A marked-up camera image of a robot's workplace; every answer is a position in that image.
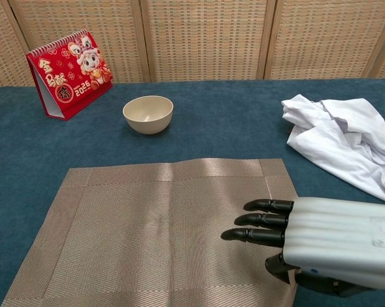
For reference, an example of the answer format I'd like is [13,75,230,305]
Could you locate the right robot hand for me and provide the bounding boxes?
[220,196,385,298]

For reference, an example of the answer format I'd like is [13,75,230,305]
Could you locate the brown woven placemat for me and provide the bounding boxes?
[1,157,301,307]

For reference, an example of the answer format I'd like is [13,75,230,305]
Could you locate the beige round bowl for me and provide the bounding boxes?
[122,95,175,134]

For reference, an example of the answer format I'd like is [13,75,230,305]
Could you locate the white crumpled cloth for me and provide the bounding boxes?
[281,93,385,207]

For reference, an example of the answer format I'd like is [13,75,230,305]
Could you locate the woven wooden folding screen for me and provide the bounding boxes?
[0,0,385,91]

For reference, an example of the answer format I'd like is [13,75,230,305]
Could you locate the red desk calendar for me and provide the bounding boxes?
[26,29,113,121]

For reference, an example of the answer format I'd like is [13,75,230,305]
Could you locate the teal table cover cloth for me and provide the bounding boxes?
[0,78,385,307]

